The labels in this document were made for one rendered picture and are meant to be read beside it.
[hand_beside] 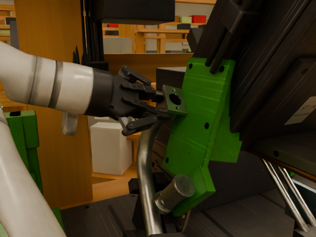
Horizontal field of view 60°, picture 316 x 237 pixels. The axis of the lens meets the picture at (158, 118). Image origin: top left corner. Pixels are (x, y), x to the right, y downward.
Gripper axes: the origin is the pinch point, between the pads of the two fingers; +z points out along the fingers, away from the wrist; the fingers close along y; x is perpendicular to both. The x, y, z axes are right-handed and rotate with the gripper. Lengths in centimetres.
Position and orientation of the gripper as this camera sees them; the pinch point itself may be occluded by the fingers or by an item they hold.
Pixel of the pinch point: (163, 106)
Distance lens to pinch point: 49.4
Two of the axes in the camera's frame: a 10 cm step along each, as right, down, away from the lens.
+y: -1.4, -8.4, 5.2
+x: -4.7, 5.2, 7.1
